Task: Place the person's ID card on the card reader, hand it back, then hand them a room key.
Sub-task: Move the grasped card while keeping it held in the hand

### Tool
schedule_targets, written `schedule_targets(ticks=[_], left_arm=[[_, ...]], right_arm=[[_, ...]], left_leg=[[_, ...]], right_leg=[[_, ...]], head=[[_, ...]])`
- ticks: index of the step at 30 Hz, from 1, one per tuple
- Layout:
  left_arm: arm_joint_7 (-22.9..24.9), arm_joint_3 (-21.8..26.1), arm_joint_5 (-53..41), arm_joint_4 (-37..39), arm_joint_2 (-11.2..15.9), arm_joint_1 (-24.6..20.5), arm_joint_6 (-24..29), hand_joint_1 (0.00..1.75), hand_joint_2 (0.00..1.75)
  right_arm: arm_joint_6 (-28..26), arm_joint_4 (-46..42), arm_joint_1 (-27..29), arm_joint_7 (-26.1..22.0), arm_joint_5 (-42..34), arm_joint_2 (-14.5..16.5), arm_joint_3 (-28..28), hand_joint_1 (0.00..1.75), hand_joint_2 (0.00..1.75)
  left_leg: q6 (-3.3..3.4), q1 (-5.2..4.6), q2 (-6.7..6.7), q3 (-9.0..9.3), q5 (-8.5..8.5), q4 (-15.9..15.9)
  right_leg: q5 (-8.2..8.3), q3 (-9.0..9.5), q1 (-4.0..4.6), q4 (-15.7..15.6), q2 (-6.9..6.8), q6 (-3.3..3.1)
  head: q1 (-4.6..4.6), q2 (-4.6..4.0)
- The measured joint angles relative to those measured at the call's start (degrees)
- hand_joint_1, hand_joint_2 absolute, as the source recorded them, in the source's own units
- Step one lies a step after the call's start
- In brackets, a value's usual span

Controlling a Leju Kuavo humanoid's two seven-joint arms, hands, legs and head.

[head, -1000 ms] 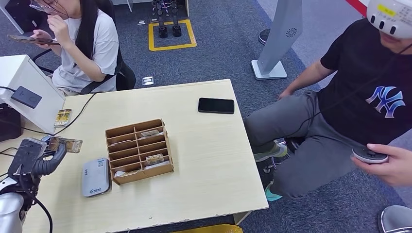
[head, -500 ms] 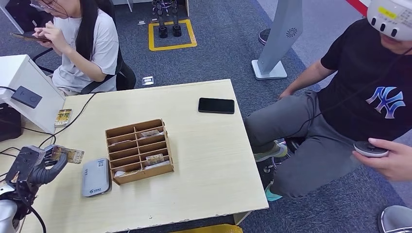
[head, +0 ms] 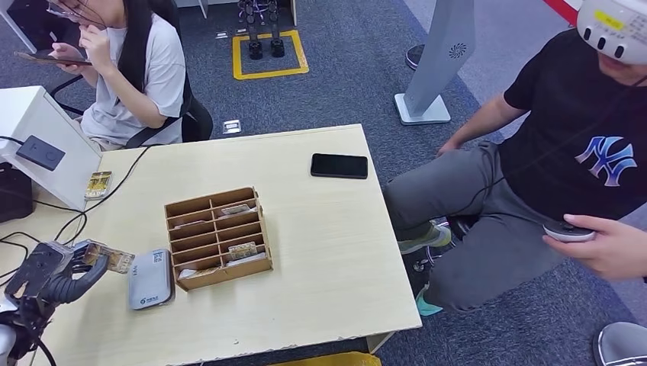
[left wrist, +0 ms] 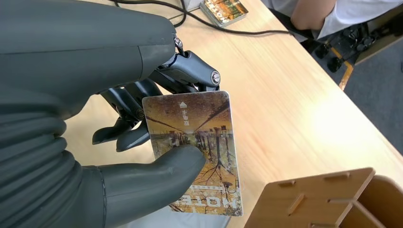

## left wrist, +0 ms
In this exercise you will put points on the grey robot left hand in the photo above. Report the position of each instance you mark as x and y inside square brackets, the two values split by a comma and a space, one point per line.
[78, 47]

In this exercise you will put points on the autumn print hotel card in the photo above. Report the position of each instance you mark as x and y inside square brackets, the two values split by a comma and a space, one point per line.
[201, 126]

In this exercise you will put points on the wooden card organizer box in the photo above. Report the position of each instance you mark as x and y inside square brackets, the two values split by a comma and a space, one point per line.
[314, 201]

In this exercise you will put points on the person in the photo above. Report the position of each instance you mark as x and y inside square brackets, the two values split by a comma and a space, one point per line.
[362, 12]

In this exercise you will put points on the white box stand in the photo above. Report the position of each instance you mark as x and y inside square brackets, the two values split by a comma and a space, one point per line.
[195, 3]

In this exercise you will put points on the stack of hotel cards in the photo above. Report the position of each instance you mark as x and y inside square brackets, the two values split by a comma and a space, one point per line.
[225, 11]

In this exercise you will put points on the black office chair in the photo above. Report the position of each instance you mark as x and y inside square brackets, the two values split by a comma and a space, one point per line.
[333, 64]

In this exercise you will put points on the yellow floor tape strip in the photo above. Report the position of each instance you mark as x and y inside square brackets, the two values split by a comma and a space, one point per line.
[346, 74]

